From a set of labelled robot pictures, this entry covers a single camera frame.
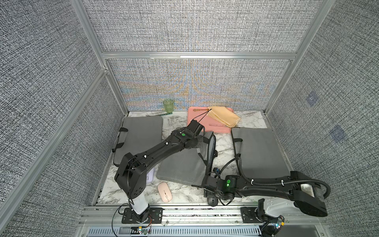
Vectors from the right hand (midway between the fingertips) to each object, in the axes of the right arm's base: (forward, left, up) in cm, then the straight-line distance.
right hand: (207, 191), depth 79 cm
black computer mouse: (-5, -2, -1) cm, 5 cm away
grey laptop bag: (+14, +9, 0) cm, 17 cm away
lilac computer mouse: (+8, +32, +1) cm, 33 cm away
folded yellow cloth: (+58, -17, -3) cm, 61 cm away
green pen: (+59, +28, -3) cm, 65 cm away
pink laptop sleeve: (+47, -7, -2) cm, 48 cm away
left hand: (+24, +2, +12) cm, 27 cm away
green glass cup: (+65, +26, +1) cm, 70 cm away
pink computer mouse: (0, +23, -1) cm, 23 cm away
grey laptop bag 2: (+23, -34, +1) cm, 41 cm away
